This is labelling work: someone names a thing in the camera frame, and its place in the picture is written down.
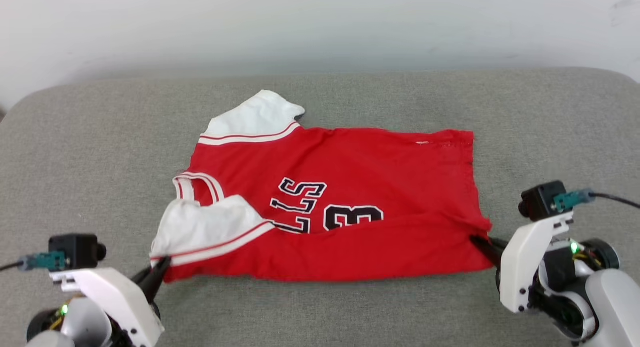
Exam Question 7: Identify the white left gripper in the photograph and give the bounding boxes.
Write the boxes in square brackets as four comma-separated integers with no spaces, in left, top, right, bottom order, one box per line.
[50,257,172,347]

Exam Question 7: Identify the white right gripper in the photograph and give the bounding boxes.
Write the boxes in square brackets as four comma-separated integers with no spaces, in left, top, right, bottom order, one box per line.
[470,211,575,314]

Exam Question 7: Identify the red basketball jersey white sleeves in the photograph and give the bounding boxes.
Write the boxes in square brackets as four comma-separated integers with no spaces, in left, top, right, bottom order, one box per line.
[150,90,494,284]

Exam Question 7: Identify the grey fabric sofa seat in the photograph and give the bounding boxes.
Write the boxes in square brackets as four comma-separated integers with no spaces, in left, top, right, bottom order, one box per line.
[0,67,640,347]

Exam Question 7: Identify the teal right camera connector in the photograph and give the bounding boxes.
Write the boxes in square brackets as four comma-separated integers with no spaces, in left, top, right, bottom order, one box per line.
[552,189,597,213]

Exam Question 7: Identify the teal camera connector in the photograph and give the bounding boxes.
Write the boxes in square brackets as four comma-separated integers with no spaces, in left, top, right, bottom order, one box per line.
[552,189,597,213]
[20,252,67,272]

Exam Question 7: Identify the teal left camera connector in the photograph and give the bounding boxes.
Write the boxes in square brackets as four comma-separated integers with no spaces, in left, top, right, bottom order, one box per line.
[20,252,67,272]

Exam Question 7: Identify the black right camera cable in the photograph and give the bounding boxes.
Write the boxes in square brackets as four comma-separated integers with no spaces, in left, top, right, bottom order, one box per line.
[590,191,640,209]

